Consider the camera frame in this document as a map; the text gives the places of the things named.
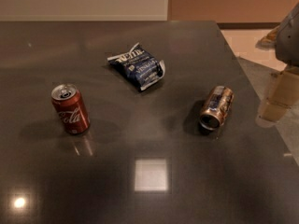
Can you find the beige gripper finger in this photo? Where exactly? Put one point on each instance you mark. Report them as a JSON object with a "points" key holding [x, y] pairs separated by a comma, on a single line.
{"points": [[273, 109], [284, 87]]}

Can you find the orange soda can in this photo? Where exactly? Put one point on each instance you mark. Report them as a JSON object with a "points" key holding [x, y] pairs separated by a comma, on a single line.
{"points": [[216, 107]]}

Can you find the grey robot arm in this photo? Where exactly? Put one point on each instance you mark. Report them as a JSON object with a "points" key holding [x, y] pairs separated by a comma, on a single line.
{"points": [[286, 49]]}

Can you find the red Coca-Cola can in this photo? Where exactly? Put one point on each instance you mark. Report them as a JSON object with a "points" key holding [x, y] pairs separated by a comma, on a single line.
{"points": [[68, 103]]}

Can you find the blue chip bag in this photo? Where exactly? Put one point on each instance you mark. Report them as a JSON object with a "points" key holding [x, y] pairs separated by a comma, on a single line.
{"points": [[139, 67]]}

